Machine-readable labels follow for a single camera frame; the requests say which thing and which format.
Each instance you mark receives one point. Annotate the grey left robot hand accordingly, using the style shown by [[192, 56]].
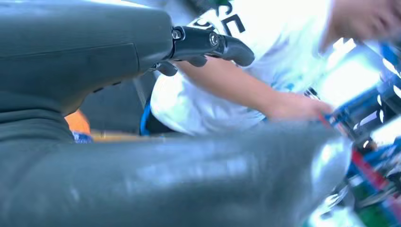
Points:
[[62, 47]]

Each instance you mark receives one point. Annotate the orange detergent bottle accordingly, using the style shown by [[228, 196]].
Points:
[[76, 123]]

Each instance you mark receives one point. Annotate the blue metal rack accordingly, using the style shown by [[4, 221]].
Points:
[[354, 109]]

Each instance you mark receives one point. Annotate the person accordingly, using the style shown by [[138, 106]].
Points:
[[282, 47]]

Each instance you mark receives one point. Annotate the red pole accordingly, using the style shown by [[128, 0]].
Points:
[[368, 170]]

